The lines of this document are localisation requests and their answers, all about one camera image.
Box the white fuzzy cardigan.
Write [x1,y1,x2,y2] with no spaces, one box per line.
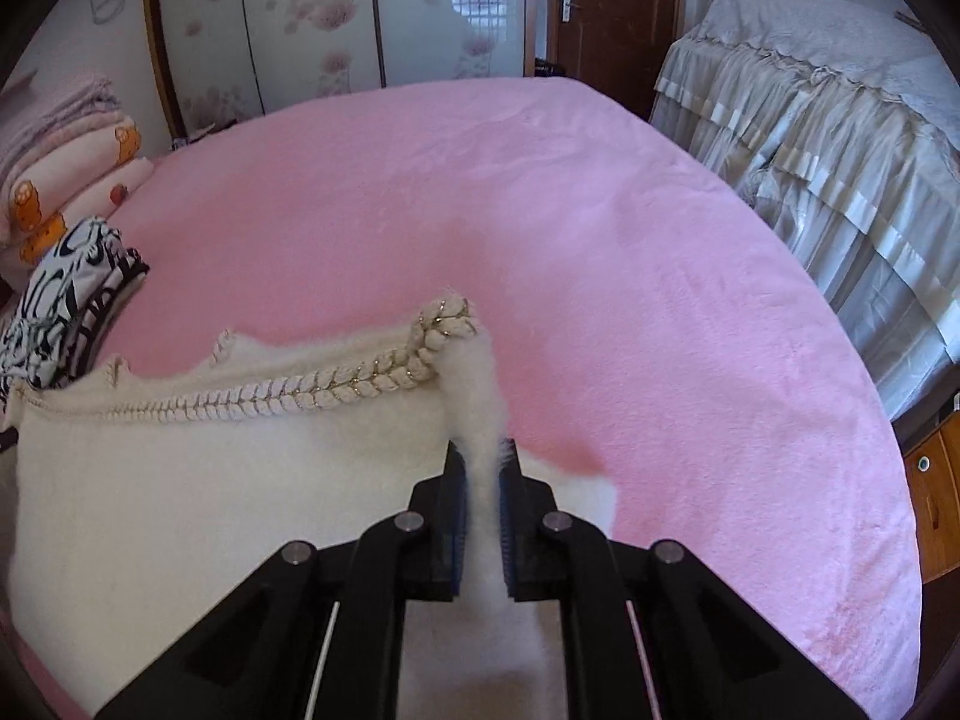
[7,294,586,718]

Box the grey ruffled furniture cover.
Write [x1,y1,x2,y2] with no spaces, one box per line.
[651,0,958,418]

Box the floral sliding wardrobe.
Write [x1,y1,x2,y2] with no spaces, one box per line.
[145,0,535,138]

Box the wooden drawer cabinet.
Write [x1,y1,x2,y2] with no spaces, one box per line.
[905,411,960,583]

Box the black white graffiti garment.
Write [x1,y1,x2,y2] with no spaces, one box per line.
[2,216,149,395]

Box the pink bed blanket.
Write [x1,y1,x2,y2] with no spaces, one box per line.
[89,78,921,718]

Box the grey pink folded blanket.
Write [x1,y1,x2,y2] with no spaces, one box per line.
[2,73,125,187]

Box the pink bear print quilt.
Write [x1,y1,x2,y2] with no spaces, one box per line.
[2,112,153,293]

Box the brown wooden door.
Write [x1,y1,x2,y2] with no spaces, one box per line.
[547,0,682,119]

